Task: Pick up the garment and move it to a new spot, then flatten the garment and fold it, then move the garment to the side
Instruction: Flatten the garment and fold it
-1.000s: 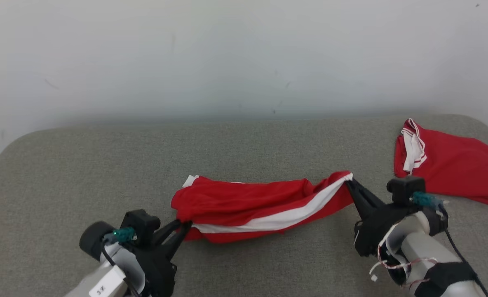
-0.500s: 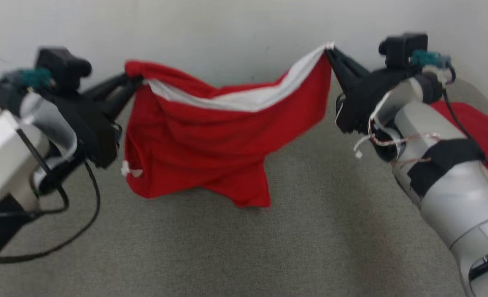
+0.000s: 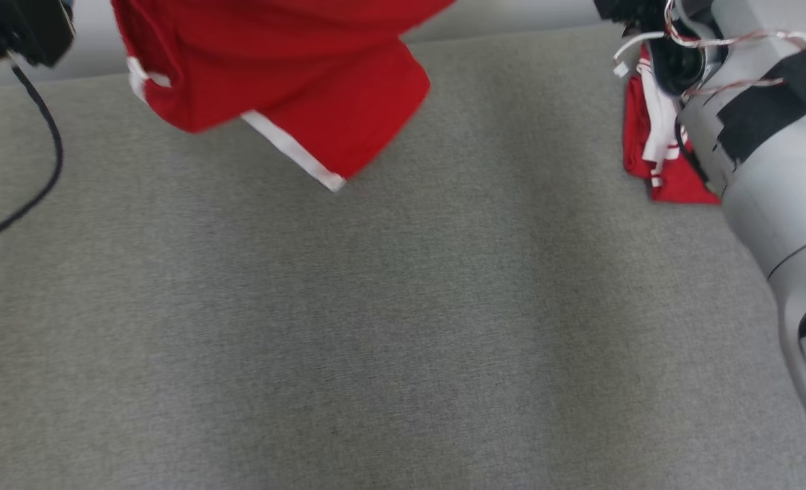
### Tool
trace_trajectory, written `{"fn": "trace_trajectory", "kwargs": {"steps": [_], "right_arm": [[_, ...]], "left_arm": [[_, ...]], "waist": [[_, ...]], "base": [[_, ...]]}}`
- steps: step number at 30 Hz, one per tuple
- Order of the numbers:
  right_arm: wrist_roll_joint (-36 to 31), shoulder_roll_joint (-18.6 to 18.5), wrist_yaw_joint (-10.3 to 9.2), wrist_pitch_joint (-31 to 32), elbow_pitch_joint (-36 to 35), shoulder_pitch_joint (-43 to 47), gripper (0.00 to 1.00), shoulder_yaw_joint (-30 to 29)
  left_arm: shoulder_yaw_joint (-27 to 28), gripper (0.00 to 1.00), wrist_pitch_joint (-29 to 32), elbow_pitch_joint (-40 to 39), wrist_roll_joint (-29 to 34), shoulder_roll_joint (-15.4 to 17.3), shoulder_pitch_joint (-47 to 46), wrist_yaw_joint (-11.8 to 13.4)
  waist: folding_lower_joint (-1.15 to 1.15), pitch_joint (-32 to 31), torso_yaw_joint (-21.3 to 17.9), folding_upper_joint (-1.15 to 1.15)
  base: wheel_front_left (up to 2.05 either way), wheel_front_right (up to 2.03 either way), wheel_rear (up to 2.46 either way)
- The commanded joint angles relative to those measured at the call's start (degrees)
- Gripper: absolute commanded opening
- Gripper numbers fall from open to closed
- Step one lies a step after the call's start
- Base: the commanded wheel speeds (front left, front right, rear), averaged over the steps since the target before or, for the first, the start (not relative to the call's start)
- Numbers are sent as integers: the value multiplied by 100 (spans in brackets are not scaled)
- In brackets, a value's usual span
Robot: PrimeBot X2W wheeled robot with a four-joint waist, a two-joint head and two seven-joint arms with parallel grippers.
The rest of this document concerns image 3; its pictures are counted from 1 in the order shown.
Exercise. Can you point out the red shorts white trim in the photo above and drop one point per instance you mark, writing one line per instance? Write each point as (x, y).
(294, 61)

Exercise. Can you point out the red basketball jersey white sleeves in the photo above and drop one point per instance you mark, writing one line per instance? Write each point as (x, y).
(648, 143)

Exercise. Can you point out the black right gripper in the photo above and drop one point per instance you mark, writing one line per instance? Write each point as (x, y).
(631, 8)

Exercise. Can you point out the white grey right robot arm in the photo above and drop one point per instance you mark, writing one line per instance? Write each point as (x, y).
(777, 170)

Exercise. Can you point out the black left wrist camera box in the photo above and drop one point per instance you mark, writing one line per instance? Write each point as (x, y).
(15, 30)

